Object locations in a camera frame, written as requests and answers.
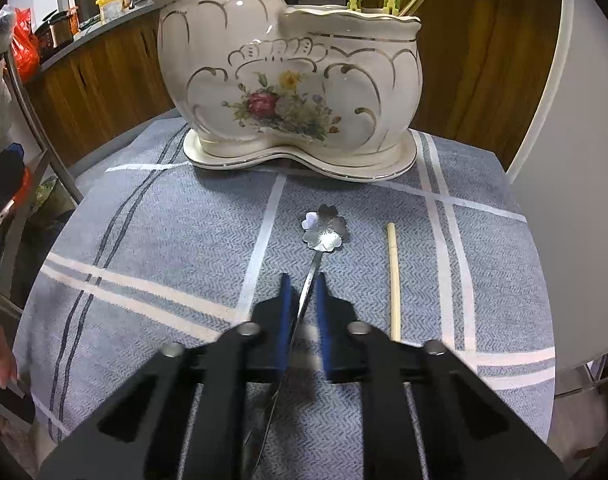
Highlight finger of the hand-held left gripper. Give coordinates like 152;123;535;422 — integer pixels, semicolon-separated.
0;143;26;171

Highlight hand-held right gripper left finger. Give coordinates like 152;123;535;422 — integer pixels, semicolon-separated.
38;272;297;480

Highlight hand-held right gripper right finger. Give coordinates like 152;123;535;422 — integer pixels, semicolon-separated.
316;272;568;480

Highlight silver flower-shaped spoon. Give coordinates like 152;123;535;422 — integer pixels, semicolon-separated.
241;204;349;476

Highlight cream floral ceramic utensil holder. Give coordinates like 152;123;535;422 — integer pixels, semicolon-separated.
151;0;423;157

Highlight metal shelf rack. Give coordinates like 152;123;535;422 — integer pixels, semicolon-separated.
0;5;84;311

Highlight green printed packet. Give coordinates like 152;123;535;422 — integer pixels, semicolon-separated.
31;175;59;211

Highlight wooden chopstick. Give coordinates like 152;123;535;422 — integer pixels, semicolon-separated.
387;222;403;342

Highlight red plastic bag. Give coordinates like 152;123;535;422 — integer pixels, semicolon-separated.
6;5;42;83

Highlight dark pressure cooker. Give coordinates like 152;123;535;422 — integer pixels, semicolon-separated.
42;6;79;51

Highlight grey kitchen countertop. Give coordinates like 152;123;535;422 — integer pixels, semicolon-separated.
38;0;159;68

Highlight blue-grey plaid tablecloth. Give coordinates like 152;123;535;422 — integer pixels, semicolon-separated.
12;110;557;480

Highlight yellow packet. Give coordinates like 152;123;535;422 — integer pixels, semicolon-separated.
96;0;125;23

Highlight cream ceramic drip tray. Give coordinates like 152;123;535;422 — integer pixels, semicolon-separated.
183;127;417;183

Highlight wooden base cabinets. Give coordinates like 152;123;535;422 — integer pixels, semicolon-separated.
24;0;567;171

